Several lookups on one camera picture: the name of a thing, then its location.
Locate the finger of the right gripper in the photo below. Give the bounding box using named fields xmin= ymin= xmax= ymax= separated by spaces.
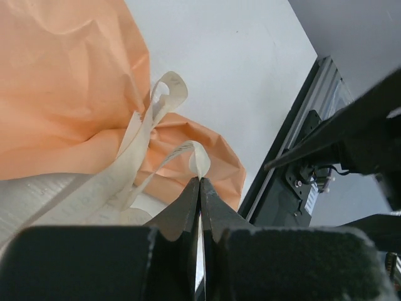
xmin=331 ymin=214 xmax=400 ymax=253
xmin=264 ymin=68 xmax=400 ymax=171

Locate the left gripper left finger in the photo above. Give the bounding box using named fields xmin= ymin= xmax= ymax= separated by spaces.
xmin=139 ymin=177 xmax=200 ymax=300

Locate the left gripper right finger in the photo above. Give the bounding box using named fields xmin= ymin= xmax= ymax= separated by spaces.
xmin=199 ymin=178 xmax=260 ymax=300

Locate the cream ribbon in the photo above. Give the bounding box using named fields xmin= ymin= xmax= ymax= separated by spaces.
xmin=0 ymin=71 xmax=211 ymax=248

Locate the kraft wrapping paper sheet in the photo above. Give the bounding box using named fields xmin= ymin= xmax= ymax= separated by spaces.
xmin=0 ymin=0 xmax=247 ymax=211

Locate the aluminium front rail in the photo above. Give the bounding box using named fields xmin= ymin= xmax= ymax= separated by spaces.
xmin=238 ymin=56 xmax=351 ymax=226

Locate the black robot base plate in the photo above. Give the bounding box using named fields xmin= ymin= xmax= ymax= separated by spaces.
xmin=239 ymin=58 xmax=395 ymax=228

